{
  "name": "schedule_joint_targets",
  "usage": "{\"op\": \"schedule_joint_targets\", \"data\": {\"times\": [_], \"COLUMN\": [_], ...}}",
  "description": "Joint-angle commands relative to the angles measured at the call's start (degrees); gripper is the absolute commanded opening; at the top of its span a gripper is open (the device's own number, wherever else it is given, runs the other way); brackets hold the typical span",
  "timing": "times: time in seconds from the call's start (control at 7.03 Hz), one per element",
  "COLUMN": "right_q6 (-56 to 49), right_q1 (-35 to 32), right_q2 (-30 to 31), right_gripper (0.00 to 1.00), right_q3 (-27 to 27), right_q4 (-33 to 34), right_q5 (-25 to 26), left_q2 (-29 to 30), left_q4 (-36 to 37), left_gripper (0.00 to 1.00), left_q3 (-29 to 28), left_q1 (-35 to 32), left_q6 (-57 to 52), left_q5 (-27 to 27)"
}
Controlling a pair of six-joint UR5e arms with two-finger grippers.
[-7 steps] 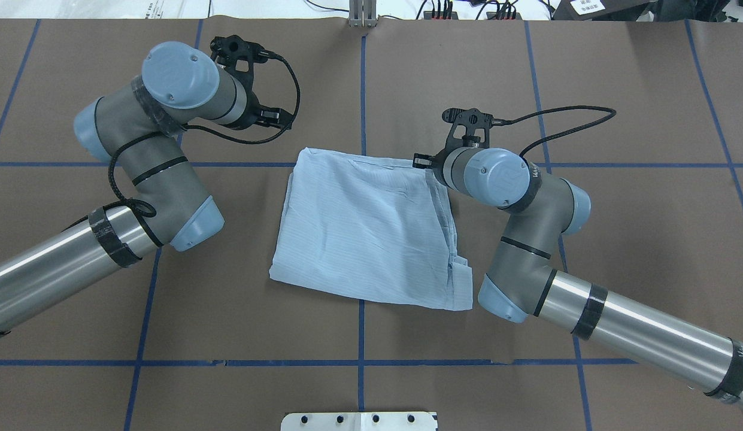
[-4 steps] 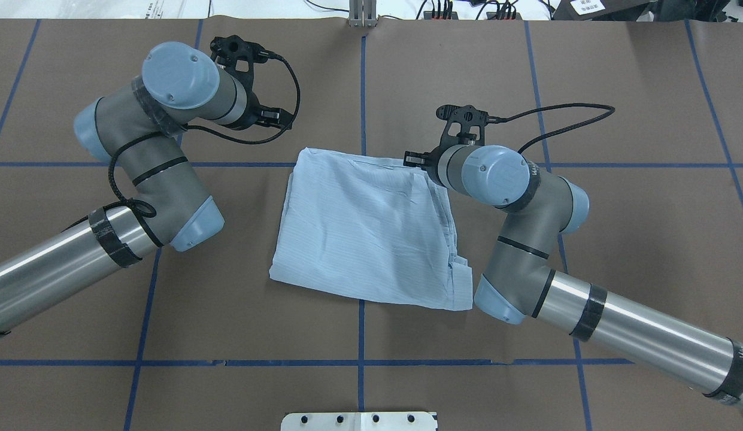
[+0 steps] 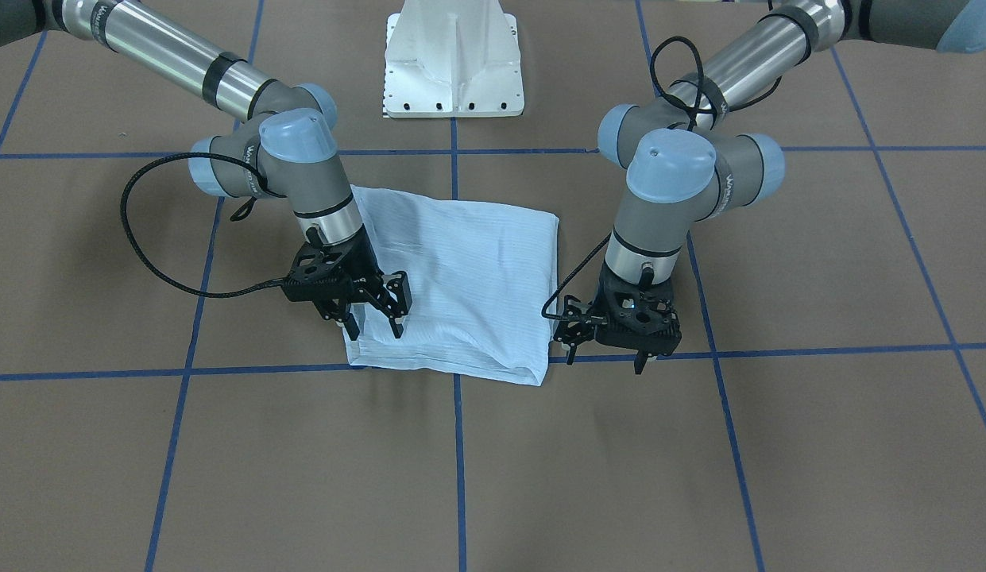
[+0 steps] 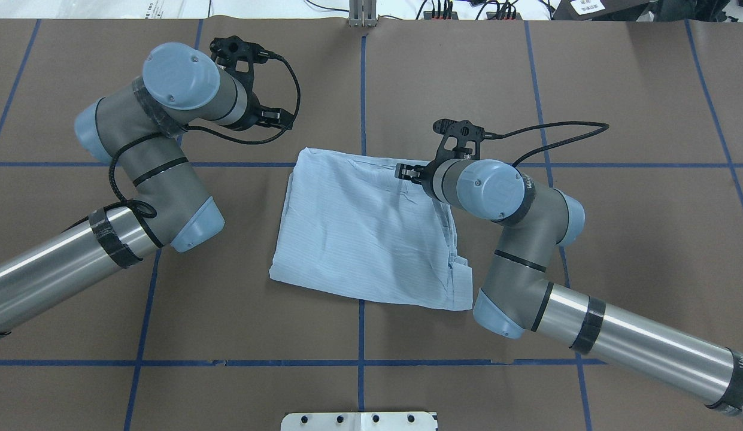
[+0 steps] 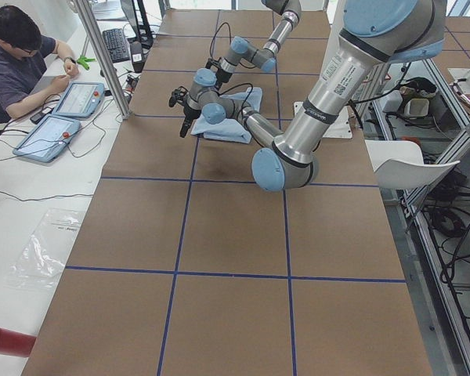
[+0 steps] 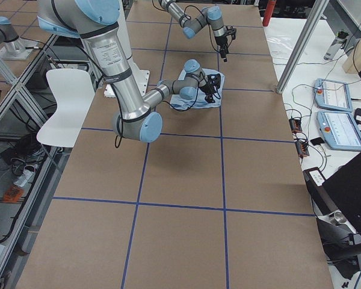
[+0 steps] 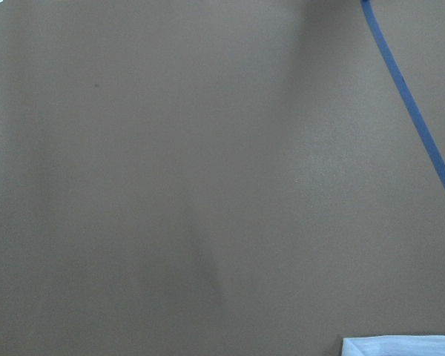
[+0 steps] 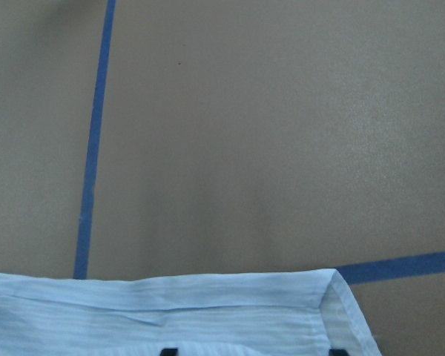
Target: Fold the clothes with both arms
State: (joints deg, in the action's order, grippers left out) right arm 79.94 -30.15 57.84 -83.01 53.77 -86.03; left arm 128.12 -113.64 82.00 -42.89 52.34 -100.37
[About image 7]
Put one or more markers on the light blue button-up shirt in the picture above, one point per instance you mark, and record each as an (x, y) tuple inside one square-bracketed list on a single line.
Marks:
[(394, 345)]

